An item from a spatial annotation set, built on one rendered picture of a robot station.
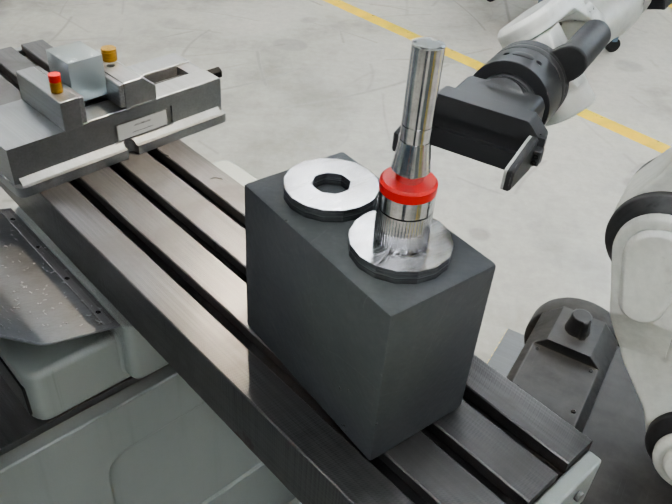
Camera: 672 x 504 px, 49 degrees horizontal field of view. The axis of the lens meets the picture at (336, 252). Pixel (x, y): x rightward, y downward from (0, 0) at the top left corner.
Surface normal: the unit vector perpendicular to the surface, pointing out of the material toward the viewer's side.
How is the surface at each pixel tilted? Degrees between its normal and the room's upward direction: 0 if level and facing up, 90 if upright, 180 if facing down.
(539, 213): 0
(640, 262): 90
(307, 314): 90
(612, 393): 0
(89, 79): 90
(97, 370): 90
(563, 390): 0
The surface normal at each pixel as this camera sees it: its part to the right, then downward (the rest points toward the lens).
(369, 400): -0.80, 0.33
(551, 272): 0.06, -0.78
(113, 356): 0.67, 0.49
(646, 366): -0.51, 0.51
